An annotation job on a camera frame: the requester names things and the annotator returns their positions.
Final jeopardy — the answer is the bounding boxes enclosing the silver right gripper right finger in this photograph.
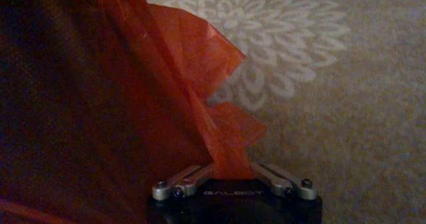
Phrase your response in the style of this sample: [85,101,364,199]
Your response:
[247,162,318,201]

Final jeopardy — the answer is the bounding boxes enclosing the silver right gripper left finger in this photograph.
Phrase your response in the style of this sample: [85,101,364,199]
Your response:
[151,163,216,202]

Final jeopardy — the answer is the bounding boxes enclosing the orange plastic garbage bag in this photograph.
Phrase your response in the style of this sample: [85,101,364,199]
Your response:
[0,0,267,224]

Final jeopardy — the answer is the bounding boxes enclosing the beige rug with flower pattern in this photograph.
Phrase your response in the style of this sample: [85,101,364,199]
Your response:
[138,0,426,224]

